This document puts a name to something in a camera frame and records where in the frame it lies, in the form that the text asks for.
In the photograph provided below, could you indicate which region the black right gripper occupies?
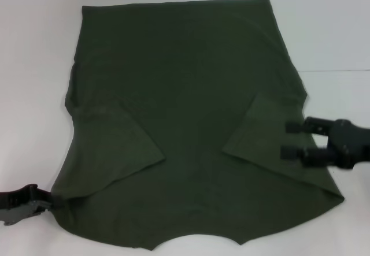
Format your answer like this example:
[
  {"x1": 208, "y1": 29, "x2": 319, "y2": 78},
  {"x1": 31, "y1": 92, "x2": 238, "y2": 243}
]
[{"x1": 280, "y1": 116, "x2": 370, "y2": 170}]

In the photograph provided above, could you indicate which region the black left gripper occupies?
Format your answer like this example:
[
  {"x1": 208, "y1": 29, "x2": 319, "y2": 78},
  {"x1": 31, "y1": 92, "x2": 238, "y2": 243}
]
[{"x1": 0, "y1": 183, "x2": 55, "y2": 227}]

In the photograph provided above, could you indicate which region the dark green shirt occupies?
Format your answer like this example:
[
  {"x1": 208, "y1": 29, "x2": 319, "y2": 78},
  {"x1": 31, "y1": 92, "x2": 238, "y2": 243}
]
[{"x1": 50, "y1": 0, "x2": 345, "y2": 251}]

